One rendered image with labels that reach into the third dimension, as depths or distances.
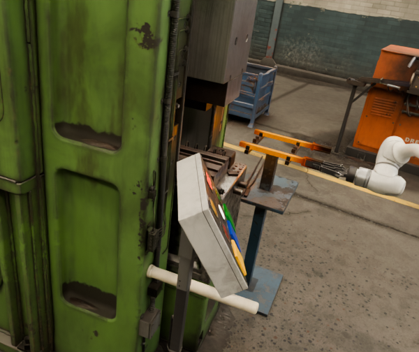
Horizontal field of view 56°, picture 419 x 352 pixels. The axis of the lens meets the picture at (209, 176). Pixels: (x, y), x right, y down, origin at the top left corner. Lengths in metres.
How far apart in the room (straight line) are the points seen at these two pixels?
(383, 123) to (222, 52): 3.77
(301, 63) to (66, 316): 8.13
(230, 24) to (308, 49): 7.93
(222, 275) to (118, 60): 0.75
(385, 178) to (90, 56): 1.32
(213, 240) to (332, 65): 8.34
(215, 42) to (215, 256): 0.74
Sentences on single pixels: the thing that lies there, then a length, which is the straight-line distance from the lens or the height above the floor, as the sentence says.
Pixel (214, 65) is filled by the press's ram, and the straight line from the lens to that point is 1.43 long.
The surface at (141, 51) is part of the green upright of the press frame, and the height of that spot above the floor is 1.47.
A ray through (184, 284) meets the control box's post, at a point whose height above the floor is 0.83.
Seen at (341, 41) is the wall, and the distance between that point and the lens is 9.13.
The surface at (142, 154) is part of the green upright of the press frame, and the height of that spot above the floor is 1.15.
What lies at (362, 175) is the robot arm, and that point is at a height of 0.98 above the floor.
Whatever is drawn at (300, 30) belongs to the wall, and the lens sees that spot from 9.35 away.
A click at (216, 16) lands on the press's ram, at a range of 1.42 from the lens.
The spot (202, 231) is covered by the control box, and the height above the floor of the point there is 1.14.
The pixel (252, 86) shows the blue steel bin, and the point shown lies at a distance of 5.30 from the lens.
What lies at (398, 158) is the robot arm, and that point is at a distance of 1.97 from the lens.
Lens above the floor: 1.68
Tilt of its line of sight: 26 degrees down
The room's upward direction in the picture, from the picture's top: 8 degrees clockwise
